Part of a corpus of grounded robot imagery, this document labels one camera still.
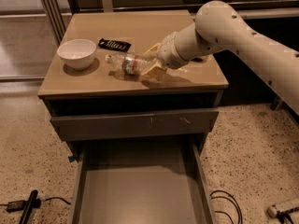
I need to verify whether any black snack packet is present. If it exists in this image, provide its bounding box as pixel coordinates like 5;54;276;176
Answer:
98;38;131;52

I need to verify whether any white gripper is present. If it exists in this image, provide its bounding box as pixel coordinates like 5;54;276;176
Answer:
141;32;188;79

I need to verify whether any grey top drawer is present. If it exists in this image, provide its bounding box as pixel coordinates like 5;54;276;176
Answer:
50;109;218;142

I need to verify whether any black cable loop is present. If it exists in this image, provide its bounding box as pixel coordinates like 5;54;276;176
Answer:
209;189;244;224

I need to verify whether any grey open middle drawer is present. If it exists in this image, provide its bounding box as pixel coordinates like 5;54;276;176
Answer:
68;137;216;224

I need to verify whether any grey drawer cabinet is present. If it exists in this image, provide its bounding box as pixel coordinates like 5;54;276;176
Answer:
38;10;228;157

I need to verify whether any white power strip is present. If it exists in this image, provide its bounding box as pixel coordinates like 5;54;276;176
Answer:
266;197;299;218

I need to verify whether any black bar device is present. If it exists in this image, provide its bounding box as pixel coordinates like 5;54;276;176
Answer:
19;189;41;224

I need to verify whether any clear plastic water bottle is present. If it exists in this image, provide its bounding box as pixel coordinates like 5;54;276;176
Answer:
105;52;153;76

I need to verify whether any white ceramic bowl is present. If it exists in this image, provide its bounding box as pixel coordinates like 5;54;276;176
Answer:
57;39;96;70

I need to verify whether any black power adapter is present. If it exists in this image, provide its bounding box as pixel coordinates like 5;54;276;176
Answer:
7;200;25;213

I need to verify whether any blue tape piece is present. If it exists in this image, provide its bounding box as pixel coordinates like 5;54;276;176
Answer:
68;156;77;162

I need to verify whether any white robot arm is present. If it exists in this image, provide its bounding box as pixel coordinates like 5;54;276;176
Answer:
142;1;299;114

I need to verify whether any green soda can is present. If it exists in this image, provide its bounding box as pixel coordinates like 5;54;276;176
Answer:
191;56;208;63

